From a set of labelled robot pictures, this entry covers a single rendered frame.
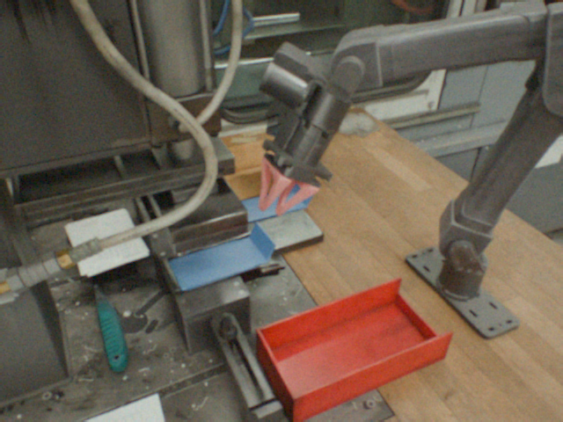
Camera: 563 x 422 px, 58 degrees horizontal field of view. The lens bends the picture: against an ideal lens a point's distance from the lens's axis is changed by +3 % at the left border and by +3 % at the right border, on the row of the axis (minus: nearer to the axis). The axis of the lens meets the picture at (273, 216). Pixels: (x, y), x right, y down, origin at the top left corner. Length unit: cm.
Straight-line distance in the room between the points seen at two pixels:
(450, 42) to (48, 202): 50
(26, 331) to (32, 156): 24
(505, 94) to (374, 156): 74
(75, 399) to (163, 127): 39
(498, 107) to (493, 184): 114
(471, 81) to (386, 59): 109
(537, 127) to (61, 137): 55
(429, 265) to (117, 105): 60
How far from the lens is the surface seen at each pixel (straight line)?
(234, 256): 77
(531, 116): 70
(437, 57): 67
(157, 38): 56
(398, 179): 115
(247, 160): 113
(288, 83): 70
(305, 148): 70
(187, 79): 58
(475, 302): 88
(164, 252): 81
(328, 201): 105
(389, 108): 155
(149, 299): 86
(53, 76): 53
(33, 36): 52
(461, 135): 181
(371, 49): 65
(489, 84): 179
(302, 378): 73
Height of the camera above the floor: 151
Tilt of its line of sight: 38 degrees down
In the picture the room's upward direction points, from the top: straight up
